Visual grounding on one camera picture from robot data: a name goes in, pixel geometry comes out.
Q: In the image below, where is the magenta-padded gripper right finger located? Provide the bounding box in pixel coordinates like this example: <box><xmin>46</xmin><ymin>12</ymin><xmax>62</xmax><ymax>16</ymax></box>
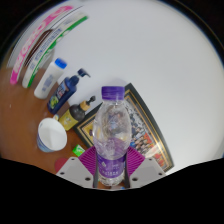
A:
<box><xmin>125</xmin><ymin>148</ymin><xmax>167</xmax><ymax>189</ymax></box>

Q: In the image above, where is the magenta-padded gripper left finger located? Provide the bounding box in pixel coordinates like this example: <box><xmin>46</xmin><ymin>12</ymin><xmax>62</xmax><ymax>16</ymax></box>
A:
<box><xmin>55</xmin><ymin>148</ymin><xmax>99</xmax><ymax>189</ymax></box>

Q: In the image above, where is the clear purple-capped water bottle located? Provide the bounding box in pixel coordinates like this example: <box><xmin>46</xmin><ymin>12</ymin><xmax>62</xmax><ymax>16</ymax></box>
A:
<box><xmin>91</xmin><ymin>85</ymin><xmax>134</xmax><ymax>187</ymax></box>

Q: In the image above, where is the small green box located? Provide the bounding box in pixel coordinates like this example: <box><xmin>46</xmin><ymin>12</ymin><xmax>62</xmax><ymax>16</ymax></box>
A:
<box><xmin>71</xmin><ymin>144</ymin><xmax>86</xmax><ymax>158</ymax></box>

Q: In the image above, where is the framed group picture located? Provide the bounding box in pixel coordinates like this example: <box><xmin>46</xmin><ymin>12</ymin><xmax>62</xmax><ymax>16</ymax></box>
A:
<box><xmin>72</xmin><ymin>82</ymin><xmax>176</xmax><ymax>173</ymax></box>

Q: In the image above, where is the blue patterned paper cup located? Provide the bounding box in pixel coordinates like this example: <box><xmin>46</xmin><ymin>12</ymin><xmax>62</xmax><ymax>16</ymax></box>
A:
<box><xmin>36</xmin><ymin>117</ymin><xmax>69</xmax><ymax>154</ymax></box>

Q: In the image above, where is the brown pump bottle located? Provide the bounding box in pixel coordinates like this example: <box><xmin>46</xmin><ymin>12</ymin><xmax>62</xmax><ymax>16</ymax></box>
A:
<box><xmin>56</xmin><ymin>95</ymin><xmax>97</xmax><ymax>132</ymax></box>

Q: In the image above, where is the dark blue pump bottle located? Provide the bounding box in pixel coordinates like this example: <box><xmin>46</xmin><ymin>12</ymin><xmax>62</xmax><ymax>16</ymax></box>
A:
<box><xmin>46</xmin><ymin>67</ymin><xmax>92</xmax><ymax>116</ymax></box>

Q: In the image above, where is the white bottle with blue cap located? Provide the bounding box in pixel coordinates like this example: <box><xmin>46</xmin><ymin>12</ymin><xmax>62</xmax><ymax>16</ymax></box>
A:
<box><xmin>33</xmin><ymin>57</ymin><xmax>68</xmax><ymax>100</ymax></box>

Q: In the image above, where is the white tall tube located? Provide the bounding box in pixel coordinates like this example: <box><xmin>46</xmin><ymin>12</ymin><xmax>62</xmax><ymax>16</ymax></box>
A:
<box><xmin>21</xmin><ymin>12</ymin><xmax>89</xmax><ymax>89</ymax></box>

